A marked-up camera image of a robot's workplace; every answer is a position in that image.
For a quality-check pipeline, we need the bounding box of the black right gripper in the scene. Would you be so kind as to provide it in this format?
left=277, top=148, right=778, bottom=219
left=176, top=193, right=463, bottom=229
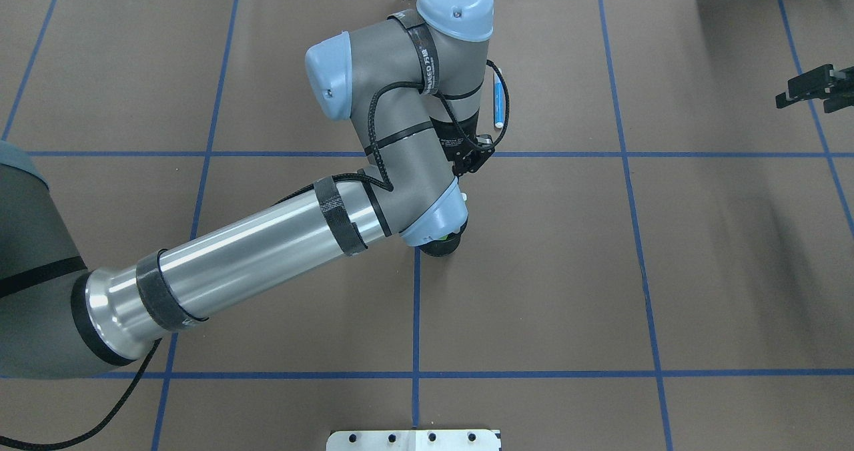
left=775, top=64, right=854, bottom=114

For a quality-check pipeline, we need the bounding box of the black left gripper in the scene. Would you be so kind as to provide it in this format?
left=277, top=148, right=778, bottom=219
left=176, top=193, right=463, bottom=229
left=434, top=111, right=480, bottom=161

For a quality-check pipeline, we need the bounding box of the blue highlighter pen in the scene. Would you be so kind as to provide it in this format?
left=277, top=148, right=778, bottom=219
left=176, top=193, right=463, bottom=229
left=493, top=71, right=506, bottom=131

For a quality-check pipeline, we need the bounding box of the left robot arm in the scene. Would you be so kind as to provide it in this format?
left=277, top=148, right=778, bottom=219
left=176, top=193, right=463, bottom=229
left=2, top=0, right=494, bottom=379

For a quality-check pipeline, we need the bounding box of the black mesh pen holder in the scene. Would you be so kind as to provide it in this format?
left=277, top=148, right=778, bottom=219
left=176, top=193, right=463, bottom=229
left=418, top=221, right=468, bottom=258

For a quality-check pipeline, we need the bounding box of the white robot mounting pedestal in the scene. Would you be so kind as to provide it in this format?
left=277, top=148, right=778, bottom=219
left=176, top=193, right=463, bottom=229
left=324, top=429, right=502, bottom=450

